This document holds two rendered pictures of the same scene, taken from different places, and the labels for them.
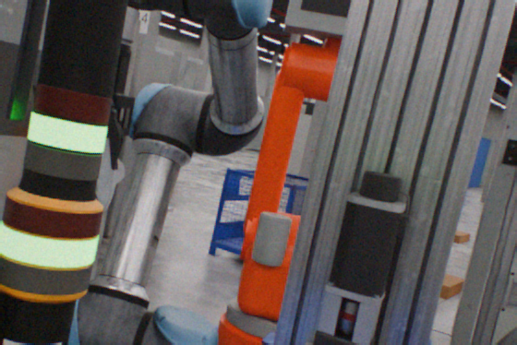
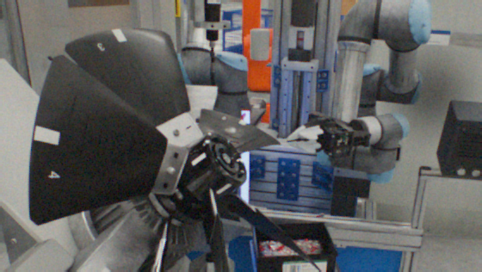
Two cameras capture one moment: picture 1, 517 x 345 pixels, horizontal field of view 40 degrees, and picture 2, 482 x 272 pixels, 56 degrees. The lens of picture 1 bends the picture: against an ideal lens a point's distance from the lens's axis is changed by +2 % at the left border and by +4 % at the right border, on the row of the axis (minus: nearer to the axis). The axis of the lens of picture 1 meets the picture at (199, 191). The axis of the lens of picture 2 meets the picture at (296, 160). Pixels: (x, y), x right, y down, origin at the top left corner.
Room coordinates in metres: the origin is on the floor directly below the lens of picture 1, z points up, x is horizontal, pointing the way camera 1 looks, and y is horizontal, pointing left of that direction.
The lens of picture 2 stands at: (-0.59, 0.08, 1.55)
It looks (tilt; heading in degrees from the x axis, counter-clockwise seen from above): 22 degrees down; 348
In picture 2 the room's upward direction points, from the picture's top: 3 degrees clockwise
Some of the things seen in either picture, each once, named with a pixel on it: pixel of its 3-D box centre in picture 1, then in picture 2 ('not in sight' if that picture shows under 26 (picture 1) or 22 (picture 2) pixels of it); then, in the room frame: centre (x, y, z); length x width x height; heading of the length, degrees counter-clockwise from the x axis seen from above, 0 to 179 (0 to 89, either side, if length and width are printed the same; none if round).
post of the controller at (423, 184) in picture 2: not in sight; (420, 198); (0.51, -0.55, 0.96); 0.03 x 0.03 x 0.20; 74
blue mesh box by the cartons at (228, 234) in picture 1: (276, 219); (260, 39); (7.68, -0.92, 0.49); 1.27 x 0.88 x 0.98; 148
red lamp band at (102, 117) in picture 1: (73, 103); not in sight; (0.31, 0.06, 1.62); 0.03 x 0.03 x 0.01
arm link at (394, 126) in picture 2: not in sight; (386, 129); (0.51, -0.41, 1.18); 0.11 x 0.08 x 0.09; 111
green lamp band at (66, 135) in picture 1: (68, 132); not in sight; (0.31, 0.06, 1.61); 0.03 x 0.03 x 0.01
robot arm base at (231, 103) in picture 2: not in sight; (231, 101); (1.14, -0.03, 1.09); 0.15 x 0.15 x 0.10
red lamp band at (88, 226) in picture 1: (54, 213); not in sight; (0.31, 0.06, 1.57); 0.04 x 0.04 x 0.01
